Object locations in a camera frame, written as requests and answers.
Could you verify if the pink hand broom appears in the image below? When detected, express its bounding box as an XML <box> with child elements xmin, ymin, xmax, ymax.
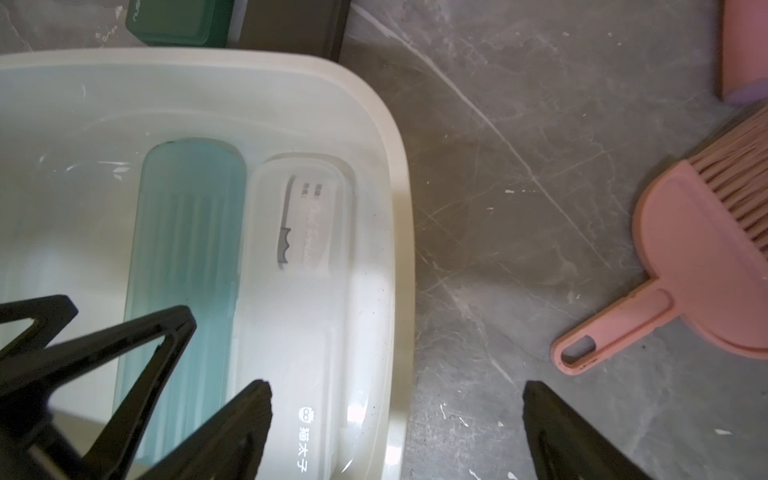
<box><xmin>550</xmin><ymin>108</ymin><xmax>767</xmax><ymax>375</ymax></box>

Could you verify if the white storage box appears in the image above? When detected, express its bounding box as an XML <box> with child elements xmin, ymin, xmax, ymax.
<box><xmin>1</xmin><ymin>48</ymin><xmax>415</xmax><ymax>479</ymax></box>

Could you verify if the black pencil case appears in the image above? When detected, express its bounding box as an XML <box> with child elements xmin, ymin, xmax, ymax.
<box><xmin>230</xmin><ymin>0</ymin><xmax>351</xmax><ymax>62</ymax></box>

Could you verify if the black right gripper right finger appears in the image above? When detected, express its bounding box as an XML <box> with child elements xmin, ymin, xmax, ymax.
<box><xmin>523</xmin><ymin>381</ymin><xmax>650</xmax><ymax>480</ymax></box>

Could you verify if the dark green pencil case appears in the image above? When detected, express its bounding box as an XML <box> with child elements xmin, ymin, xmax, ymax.
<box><xmin>125</xmin><ymin>0</ymin><xmax>235</xmax><ymax>48</ymax></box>

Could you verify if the purple pink garden fork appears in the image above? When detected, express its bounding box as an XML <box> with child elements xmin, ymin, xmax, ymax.
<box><xmin>721</xmin><ymin>0</ymin><xmax>767</xmax><ymax>105</ymax></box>

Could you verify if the teal translucent pencil case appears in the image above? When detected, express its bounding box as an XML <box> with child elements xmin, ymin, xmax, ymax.
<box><xmin>124</xmin><ymin>138</ymin><xmax>247</xmax><ymax>465</ymax></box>

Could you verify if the clear rounded pencil case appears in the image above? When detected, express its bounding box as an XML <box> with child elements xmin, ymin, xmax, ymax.
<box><xmin>233</xmin><ymin>155</ymin><xmax>352</xmax><ymax>479</ymax></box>

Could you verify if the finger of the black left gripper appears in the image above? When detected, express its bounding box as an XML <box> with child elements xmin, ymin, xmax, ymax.
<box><xmin>1</xmin><ymin>305</ymin><xmax>196</xmax><ymax>479</ymax></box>
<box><xmin>0</xmin><ymin>294</ymin><xmax>79</xmax><ymax>361</ymax></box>

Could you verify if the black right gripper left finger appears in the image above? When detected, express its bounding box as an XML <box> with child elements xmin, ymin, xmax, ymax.
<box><xmin>141</xmin><ymin>380</ymin><xmax>272</xmax><ymax>479</ymax></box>

